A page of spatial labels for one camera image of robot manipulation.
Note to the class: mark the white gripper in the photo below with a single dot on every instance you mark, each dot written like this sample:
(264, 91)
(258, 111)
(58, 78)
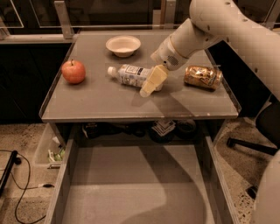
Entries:
(166, 55)

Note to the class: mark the dark clutter under table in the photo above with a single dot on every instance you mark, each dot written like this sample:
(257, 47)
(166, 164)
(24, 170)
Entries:
(160, 132)

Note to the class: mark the red apple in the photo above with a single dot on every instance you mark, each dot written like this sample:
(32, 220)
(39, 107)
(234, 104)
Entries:
(73, 71)

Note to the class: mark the clear plastic storage bin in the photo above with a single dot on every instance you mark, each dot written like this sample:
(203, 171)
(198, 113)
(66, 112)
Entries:
(50, 151)

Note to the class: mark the grey cabinet table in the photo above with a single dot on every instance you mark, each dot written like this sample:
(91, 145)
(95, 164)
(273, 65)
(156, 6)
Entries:
(100, 99)

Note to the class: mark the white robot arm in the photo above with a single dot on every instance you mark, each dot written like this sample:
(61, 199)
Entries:
(257, 46)

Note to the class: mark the crushed gold drink can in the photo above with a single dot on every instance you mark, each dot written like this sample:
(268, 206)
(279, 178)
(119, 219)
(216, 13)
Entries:
(203, 77)

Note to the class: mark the black office chair base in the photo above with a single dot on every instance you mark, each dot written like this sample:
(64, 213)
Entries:
(252, 142)

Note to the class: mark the clear plastic water bottle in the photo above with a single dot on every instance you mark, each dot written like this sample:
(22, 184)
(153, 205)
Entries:
(131, 75)

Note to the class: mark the white paper bowl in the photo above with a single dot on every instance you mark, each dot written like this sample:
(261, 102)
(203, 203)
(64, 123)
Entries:
(123, 46)

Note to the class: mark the metal railing post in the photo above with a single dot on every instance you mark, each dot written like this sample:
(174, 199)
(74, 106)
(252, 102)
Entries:
(64, 20)

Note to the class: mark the black bar on floor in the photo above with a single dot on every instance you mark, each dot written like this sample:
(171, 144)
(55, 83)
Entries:
(13, 160)

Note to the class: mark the grey open top drawer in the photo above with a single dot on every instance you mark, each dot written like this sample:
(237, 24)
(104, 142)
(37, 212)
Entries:
(139, 182)

